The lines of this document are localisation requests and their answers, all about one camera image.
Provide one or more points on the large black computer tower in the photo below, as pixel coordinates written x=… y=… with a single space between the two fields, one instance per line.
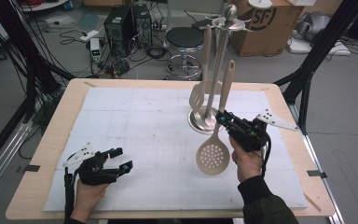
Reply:
x=118 y=31

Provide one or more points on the person's left hand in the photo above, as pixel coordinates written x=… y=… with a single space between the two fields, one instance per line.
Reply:
x=85 y=199

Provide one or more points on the grey bag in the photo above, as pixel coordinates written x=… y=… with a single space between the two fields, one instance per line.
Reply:
x=315 y=25

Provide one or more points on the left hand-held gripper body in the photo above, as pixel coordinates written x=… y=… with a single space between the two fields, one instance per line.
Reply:
x=96 y=172

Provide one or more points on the beige solid spatula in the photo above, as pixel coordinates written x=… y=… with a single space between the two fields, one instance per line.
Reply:
x=215 y=86

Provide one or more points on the small white power strip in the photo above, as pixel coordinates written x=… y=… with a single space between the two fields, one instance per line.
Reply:
x=89 y=35

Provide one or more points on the steel utensil rack stand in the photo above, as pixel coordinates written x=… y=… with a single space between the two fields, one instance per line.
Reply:
x=230 y=12

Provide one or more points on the long white power strip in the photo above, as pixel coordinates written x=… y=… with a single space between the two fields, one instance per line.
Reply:
x=301 y=46

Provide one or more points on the black tape piece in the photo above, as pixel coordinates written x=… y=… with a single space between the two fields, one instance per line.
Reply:
x=31 y=168
x=316 y=174

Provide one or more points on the brown tape strip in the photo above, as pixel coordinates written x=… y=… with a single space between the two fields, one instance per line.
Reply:
x=312 y=202

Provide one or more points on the black round stool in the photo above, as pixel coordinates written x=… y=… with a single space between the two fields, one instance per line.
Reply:
x=183 y=37

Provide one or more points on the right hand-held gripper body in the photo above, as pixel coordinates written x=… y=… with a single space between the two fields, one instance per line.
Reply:
x=248 y=137

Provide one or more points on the black metal frame stand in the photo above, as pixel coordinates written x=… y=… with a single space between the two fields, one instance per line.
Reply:
x=320 y=46
x=12 y=31

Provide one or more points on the cardboard box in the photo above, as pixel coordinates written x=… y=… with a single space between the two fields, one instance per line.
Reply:
x=270 y=31

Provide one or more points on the beige slotted spatula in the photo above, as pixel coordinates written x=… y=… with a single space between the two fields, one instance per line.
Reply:
x=197 y=96

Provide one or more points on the white round disc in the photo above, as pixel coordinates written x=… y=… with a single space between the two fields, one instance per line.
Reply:
x=260 y=3

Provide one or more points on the beige perforated skimmer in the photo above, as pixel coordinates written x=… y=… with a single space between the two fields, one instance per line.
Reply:
x=213 y=155

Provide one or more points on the white bench power supply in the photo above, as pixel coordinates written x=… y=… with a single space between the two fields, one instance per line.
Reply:
x=95 y=49

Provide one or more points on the aluminium rail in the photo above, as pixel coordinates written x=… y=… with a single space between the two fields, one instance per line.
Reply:
x=3 y=158
x=320 y=174

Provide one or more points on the slim black computer tower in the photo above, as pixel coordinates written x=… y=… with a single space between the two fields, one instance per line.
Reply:
x=143 y=25

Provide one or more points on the person's right hand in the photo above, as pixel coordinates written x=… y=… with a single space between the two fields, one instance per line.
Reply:
x=248 y=165

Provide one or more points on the white grid mat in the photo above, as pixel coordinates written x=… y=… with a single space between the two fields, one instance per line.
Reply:
x=155 y=109

